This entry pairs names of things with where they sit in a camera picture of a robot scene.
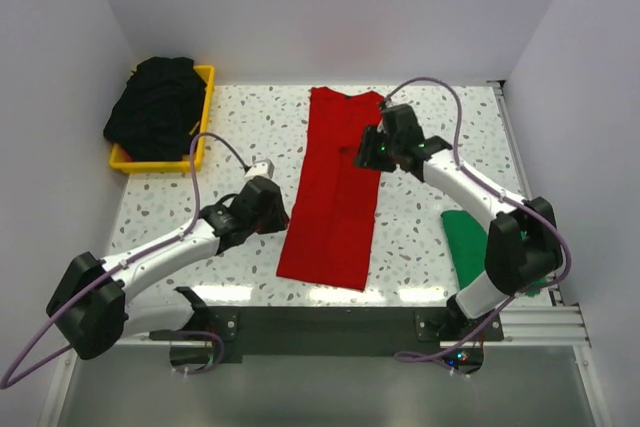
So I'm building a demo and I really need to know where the black t-shirt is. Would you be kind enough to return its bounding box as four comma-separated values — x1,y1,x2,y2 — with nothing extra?
103,57,207,162

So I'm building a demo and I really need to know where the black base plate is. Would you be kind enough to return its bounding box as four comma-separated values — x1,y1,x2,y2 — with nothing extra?
149,304,505,374

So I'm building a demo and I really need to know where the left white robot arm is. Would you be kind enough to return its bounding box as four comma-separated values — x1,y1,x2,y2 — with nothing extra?
46,176,289,360

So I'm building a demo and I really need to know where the yellow plastic tray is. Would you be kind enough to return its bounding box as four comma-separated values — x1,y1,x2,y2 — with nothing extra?
107,62,215,175

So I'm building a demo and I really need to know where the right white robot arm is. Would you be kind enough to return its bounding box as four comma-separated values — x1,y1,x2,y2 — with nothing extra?
355,104,563,340

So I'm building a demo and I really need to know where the red t-shirt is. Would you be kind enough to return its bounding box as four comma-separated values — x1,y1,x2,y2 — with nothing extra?
277,87,382,291

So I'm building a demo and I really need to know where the folded green t-shirt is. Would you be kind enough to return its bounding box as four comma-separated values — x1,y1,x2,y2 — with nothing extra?
439,208,544,298

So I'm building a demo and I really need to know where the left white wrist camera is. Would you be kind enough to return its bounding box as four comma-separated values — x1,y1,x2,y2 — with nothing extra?
244,159,275,180

